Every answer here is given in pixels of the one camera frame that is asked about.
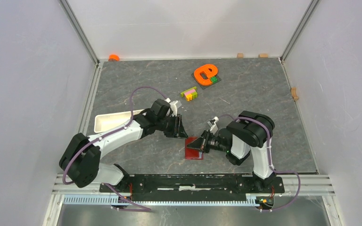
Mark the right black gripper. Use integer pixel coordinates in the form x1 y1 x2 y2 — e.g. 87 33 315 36
188 131 229 155

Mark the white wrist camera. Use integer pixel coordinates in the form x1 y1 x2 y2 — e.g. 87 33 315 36
165 98 182 116
207 116 219 135

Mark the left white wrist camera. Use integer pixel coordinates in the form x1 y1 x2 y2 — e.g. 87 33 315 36
165 98 182 116

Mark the orange round cap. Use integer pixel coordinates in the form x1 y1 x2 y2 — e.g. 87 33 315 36
108 54 120 62

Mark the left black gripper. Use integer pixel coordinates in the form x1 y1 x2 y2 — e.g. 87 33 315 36
156 113 188 139

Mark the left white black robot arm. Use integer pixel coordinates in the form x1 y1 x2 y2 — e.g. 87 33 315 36
58 99 188 192

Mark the grey cable duct comb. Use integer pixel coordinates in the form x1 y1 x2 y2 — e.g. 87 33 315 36
63 194 259 207

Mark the orange e-shaped block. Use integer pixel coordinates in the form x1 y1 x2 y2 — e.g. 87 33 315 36
193 64 218 87

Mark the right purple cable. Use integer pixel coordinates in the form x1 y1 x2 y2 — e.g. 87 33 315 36
217 114 302 213

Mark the curved wooden piece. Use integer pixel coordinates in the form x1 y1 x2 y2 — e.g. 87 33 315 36
290 87 299 101

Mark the green toy brick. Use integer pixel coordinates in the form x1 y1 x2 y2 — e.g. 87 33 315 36
210 77 218 83

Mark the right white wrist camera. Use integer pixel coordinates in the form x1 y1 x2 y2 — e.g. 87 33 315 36
207 116 219 135

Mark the white plastic tray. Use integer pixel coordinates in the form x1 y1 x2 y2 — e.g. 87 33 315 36
94 111 131 134

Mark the dark square base plate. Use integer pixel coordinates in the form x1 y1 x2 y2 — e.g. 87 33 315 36
191 73 222 89

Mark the red card holder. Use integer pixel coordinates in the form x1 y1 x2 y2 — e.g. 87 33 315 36
184 137 204 160

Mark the colourful toy brick stack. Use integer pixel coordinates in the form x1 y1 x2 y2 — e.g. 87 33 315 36
180 87 198 102

